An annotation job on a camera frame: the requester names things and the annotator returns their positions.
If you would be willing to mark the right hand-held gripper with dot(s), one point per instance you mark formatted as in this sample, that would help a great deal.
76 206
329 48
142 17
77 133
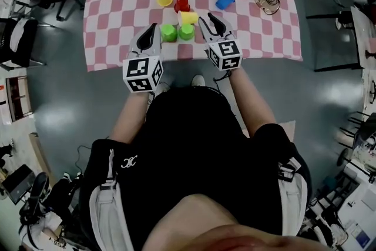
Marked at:
227 51

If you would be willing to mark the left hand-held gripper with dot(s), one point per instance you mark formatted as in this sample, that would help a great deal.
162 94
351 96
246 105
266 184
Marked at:
136 70

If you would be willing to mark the green paper cup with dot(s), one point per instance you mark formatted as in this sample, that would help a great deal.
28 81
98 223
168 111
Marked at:
169 33
186 31

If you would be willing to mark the blue paper cup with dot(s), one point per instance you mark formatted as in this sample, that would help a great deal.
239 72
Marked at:
224 0

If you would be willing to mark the red paper cup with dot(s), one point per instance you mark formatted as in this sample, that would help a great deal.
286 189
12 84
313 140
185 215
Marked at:
182 4

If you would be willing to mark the person's right forearm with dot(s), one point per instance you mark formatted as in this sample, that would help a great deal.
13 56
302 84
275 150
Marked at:
252 105

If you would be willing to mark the person's left forearm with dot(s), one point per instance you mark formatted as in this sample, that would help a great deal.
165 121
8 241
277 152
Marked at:
130 117

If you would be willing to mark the person's left shoe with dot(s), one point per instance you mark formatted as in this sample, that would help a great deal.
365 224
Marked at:
163 87

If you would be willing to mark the person's shoe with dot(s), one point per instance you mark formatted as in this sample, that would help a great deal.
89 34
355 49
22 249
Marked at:
163 87
197 80

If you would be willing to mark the pink checkered tablecloth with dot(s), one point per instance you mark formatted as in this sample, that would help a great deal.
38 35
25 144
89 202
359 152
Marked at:
117 3

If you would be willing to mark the person's right shoe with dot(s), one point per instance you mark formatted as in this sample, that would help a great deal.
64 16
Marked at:
197 80

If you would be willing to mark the person's black shirt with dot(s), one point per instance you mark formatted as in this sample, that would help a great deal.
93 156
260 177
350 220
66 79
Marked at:
191 153

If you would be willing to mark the beige floor mat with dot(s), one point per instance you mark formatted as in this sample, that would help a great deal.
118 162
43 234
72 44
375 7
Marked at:
286 129

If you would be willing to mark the black mesh chair white cloth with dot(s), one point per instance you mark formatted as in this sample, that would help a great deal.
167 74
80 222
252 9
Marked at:
20 41

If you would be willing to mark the black framed side table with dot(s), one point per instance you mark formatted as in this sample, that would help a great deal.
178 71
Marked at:
362 38

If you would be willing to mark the person's neck and chin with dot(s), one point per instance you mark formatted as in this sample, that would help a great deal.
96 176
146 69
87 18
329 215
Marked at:
217 226

